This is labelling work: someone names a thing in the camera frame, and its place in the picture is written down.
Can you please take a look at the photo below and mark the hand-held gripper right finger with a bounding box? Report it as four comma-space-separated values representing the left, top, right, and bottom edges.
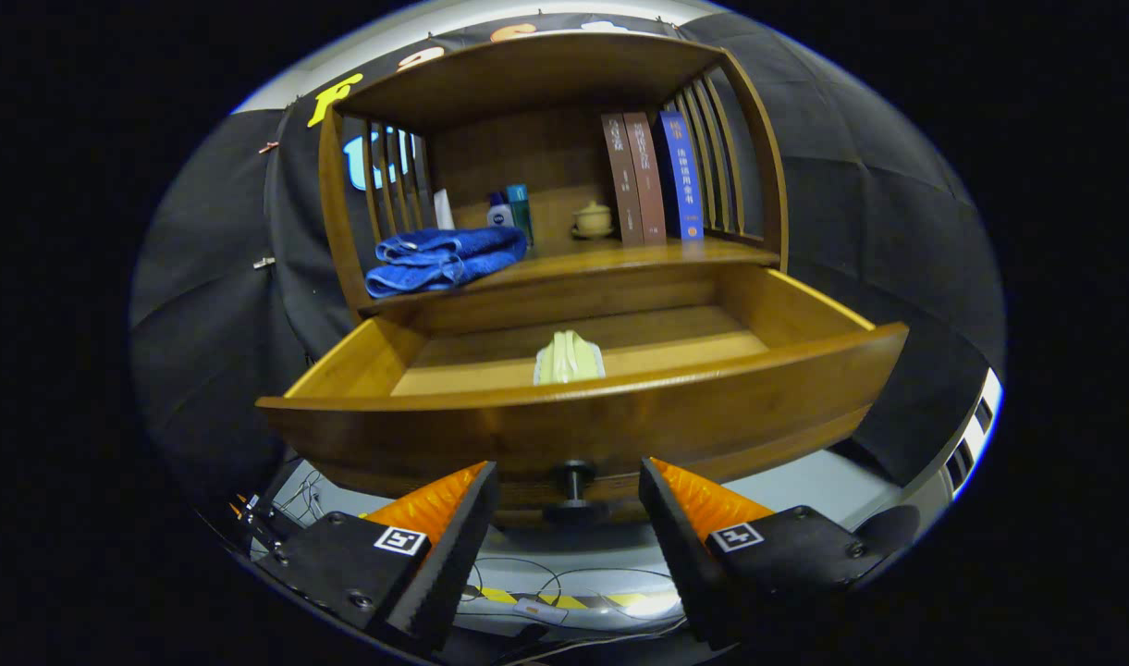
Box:
638, 456, 898, 648

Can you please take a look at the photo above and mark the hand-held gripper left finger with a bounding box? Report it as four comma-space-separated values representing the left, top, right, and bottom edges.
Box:
250, 461, 500, 653

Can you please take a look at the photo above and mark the wooden drawer with black knob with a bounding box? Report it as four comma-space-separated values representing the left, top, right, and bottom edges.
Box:
254, 264, 910, 530

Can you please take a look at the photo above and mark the pale green item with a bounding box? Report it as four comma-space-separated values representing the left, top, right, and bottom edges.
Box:
533, 329, 607, 387

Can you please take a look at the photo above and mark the wooden countertop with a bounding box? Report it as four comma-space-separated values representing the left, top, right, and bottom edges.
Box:
356, 236, 779, 315

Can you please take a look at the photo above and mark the wooden cabinet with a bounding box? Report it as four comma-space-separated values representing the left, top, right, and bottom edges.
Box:
317, 32, 790, 320

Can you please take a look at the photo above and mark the yellow black floor tape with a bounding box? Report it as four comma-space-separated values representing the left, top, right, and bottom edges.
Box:
476, 585, 659, 613

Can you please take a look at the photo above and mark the small white device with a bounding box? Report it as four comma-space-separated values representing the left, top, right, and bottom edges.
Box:
513, 598, 570, 625

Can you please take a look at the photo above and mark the folded blue towel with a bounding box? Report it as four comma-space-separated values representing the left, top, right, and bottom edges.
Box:
364, 226, 529, 299

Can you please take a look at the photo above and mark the beige lidded teacup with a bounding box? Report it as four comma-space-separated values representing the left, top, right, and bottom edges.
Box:
571, 201, 615, 240

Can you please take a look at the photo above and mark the teal bottle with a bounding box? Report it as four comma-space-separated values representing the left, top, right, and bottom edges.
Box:
506, 183, 534, 246

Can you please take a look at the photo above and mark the blue book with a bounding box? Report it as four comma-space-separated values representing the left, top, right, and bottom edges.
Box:
657, 110, 705, 242

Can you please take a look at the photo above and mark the brown book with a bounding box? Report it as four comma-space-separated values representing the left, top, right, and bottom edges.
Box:
623, 112, 668, 245
600, 113, 644, 247

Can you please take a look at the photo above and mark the black backdrop cloth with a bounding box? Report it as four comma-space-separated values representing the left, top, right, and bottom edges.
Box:
129, 11, 1006, 519

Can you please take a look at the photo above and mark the black floor cable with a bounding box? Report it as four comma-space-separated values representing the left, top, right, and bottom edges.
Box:
458, 555, 690, 639

